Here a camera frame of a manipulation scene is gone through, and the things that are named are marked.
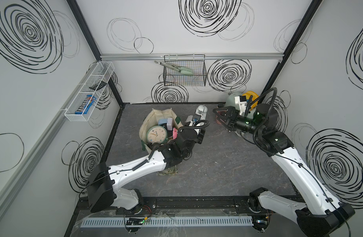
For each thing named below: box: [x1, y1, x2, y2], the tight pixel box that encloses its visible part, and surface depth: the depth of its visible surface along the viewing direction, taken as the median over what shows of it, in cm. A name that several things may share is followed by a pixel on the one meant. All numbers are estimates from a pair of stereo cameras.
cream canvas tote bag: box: [139, 108, 184, 154], surface depth 88 cm
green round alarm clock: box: [145, 125, 169, 144], surface depth 85 cm
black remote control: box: [88, 80, 108, 91], surface depth 82 cm
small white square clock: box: [166, 117, 174, 131], surface depth 88 cm
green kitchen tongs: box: [153, 60, 194, 76], surface depth 94 cm
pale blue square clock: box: [157, 118, 168, 125], surface depth 95 cm
